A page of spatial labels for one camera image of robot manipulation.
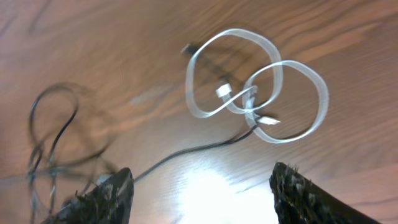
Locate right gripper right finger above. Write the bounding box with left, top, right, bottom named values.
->
left=269, top=162, right=379, bottom=224

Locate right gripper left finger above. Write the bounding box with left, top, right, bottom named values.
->
left=43, top=167, right=134, bottom=224

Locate white usb cable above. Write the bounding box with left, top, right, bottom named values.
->
left=185, top=28, right=330, bottom=144

